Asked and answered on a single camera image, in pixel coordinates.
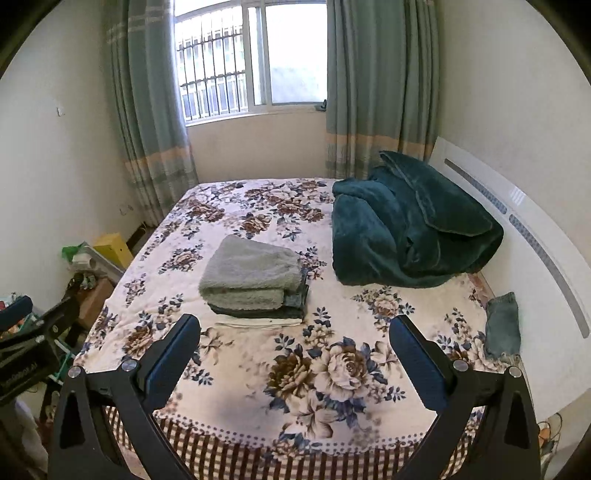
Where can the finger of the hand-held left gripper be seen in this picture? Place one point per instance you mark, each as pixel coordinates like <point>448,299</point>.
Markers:
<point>53,328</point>
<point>14,310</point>

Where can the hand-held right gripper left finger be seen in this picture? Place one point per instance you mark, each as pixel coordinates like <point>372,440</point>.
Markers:
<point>173,355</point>

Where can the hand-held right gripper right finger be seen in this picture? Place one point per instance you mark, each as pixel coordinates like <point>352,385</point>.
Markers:
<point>418,360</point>

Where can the grey fluffy towel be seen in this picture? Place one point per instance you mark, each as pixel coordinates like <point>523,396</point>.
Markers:
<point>249,267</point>

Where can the brown cardboard box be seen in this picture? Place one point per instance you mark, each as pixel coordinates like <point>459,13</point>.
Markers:
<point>97,297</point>

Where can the green plastic bag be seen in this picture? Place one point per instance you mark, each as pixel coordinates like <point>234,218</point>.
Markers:
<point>73,252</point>

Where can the floral checked-border bed blanket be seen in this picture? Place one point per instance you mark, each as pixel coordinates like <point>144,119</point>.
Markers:
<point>258,350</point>

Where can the white folded cloth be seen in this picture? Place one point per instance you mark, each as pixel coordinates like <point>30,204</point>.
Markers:
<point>258,323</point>

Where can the small blue-grey cloth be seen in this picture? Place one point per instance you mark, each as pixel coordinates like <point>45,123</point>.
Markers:
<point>503,323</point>

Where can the yellow carton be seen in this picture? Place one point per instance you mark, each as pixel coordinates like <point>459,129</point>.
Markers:
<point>113,249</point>

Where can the dark folded towel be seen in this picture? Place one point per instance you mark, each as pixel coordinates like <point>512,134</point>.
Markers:
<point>277,314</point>

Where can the dark green plush blanket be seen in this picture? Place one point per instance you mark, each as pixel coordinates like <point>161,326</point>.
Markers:
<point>392,230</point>

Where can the white bed headboard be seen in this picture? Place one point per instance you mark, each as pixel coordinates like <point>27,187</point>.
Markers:
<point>521,258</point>

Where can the green striped curtain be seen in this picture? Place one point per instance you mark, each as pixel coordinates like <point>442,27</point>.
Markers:
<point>378,83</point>
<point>147,115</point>

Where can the barred window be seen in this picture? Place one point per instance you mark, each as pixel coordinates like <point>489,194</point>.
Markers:
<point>286,46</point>

